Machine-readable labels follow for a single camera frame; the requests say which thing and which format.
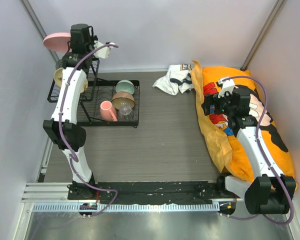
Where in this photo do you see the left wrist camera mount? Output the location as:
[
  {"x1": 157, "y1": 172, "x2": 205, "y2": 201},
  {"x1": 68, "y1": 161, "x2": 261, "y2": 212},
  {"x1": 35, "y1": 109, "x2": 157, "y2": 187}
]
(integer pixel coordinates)
[{"x1": 93, "y1": 40, "x2": 114, "y2": 59}]

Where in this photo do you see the cream floral plate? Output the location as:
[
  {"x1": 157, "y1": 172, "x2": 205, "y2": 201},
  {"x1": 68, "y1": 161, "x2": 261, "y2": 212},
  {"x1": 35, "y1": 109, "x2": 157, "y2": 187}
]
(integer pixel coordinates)
[{"x1": 53, "y1": 67, "x2": 89, "y2": 93}]

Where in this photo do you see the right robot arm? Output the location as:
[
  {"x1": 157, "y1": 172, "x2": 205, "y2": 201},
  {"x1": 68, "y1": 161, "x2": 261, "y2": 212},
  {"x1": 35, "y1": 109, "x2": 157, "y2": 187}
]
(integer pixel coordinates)
[{"x1": 201, "y1": 88, "x2": 296, "y2": 215}]

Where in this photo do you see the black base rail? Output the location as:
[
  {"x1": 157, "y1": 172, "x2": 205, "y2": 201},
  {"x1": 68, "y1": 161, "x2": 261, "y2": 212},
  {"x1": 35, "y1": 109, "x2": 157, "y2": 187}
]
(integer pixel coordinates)
[{"x1": 67, "y1": 181, "x2": 235, "y2": 205}]

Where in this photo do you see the black wire dish rack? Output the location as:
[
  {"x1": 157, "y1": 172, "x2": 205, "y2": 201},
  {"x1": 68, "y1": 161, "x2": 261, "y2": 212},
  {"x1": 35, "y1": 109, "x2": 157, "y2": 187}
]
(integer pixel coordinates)
[{"x1": 47, "y1": 57, "x2": 141, "y2": 129}]

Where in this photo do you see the brown bowl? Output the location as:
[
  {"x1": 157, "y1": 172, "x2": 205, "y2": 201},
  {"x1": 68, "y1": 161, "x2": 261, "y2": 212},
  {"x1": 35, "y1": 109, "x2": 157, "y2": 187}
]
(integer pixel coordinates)
[{"x1": 111, "y1": 91, "x2": 136, "y2": 110}]

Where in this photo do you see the clear glass cup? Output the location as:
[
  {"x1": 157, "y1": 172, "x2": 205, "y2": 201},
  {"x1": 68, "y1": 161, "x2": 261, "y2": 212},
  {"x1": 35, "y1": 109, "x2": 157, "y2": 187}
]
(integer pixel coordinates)
[{"x1": 119, "y1": 103, "x2": 135, "y2": 122}]

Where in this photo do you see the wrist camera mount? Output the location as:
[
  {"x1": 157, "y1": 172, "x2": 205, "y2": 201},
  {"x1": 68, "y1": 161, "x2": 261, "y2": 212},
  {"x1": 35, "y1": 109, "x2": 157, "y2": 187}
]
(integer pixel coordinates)
[
  {"x1": 216, "y1": 77, "x2": 235, "y2": 98},
  {"x1": 93, "y1": 40, "x2": 114, "y2": 59}
]

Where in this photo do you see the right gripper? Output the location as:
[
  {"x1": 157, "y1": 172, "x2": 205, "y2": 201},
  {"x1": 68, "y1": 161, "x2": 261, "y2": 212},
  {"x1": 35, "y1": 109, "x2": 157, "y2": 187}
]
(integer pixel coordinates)
[{"x1": 202, "y1": 88, "x2": 236, "y2": 117}]

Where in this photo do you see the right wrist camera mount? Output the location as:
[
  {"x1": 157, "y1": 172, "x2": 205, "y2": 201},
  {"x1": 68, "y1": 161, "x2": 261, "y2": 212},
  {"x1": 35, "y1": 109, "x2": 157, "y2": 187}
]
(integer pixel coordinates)
[{"x1": 216, "y1": 77, "x2": 235, "y2": 98}]

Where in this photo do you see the pink mug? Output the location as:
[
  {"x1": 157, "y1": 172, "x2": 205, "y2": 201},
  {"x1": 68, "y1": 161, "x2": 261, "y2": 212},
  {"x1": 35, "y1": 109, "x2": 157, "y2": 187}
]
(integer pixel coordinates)
[{"x1": 100, "y1": 100, "x2": 118, "y2": 122}]

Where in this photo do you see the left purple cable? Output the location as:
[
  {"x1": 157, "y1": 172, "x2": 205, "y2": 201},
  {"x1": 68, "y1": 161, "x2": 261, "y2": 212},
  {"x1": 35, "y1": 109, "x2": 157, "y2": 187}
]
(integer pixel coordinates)
[{"x1": 47, "y1": 42, "x2": 119, "y2": 230}]

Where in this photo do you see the purple cable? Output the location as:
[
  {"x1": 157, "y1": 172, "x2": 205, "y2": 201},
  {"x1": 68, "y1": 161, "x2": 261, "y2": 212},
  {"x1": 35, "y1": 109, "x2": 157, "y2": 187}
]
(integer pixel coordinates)
[
  {"x1": 47, "y1": 42, "x2": 119, "y2": 230},
  {"x1": 222, "y1": 75, "x2": 295, "y2": 226}
]

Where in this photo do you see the white slotted cable duct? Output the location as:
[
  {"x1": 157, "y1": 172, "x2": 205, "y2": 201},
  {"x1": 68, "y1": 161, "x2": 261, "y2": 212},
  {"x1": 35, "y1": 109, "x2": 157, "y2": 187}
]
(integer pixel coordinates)
[{"x1": 32, "y1": 202, "x2": 220, "y2": 213}]

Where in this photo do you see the white printed t-shirt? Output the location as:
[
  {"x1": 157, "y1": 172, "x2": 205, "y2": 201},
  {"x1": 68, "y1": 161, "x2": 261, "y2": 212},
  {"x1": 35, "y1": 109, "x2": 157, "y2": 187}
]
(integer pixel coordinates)
[{"x1": 152, "y1": 63, "x2": 195, "y2": 96}]

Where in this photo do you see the orange cartoon pillow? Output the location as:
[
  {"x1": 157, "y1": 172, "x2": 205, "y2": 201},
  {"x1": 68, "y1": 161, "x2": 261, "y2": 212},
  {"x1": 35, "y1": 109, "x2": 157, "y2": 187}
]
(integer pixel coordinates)
[{"x1": 190, "y1": 61, "x2": 295, "y2": 182}]

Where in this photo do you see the pink plate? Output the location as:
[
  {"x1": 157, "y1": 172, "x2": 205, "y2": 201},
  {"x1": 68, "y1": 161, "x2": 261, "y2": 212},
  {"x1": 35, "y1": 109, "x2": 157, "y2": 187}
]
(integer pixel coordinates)
[{"x1": 43, "y1": 32, "x2": 71, "y2": 53}]

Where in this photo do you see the light green bowl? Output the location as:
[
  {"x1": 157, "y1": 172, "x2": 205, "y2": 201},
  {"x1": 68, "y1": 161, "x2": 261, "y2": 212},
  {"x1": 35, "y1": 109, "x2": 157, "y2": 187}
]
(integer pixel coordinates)
[{"x1": 115, "y1": 79, "x2": 135, "y2": 95}]

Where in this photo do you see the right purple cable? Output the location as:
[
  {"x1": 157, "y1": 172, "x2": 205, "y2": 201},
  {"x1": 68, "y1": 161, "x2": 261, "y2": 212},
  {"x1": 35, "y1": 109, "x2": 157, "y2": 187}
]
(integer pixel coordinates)
[{"x1": 222, "y1": 75, "x2": 295, "y2": 226}]

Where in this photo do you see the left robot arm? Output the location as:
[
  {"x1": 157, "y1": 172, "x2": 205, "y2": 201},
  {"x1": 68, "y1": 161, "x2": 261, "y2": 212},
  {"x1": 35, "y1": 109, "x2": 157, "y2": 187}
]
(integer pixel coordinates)
[{"x1": 43, "y1": 23, "x2": 97, "y2": 200}]

